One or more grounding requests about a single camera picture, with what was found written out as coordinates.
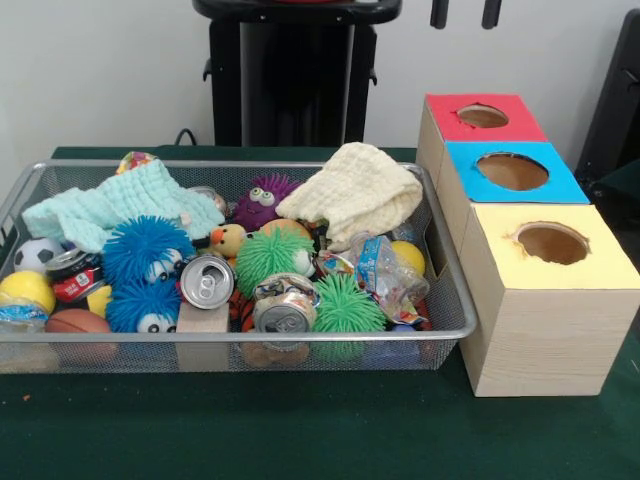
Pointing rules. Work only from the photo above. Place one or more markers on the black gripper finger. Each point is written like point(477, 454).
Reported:
point(438, 12)
point(488, 12)

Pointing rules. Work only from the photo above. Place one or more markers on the green spiky ball with eye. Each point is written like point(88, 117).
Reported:
point(270, 255)

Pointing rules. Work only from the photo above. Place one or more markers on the yellow duck plush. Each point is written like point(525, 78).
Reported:
point(227, 237)

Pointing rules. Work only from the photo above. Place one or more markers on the crushed printed drink can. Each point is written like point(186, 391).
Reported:
point(282, 317)

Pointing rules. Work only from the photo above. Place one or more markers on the wooden box with three holes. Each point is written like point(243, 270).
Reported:
point(550, 340)

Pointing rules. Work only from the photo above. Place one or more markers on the silver mesh bin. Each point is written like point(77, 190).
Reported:
point(350, 362)

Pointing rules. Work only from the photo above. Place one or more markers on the black upright panel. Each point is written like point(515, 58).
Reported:
point(615, 100)

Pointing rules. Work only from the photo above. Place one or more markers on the cream waffle cloth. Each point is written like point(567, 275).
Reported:
point(360, 190)

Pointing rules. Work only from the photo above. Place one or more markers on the dark green side-table cloth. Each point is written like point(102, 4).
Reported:
point(622, 182)

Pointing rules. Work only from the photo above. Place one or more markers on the crushed clear plastic bottle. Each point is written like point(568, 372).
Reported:
point(375, 260)

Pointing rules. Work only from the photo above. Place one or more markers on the purple spiky monster toy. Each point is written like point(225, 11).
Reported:
point(250, 210)

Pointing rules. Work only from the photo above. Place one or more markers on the plain green spiky ball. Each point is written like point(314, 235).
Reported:
point(345, 305)

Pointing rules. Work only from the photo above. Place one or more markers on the mint green waffle cloth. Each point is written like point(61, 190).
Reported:
point(140, 195)

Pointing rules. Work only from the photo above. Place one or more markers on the silver drink can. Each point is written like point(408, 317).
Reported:
point(205, 282)

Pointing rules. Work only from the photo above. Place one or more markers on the large blue spiky toy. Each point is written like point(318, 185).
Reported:
point(140, 247)

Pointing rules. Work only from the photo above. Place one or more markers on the small blue spiky toy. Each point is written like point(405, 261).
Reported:
point(132, 305)

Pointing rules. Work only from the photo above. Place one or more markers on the dark green table cloth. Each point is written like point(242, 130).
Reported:
point(300, 430)

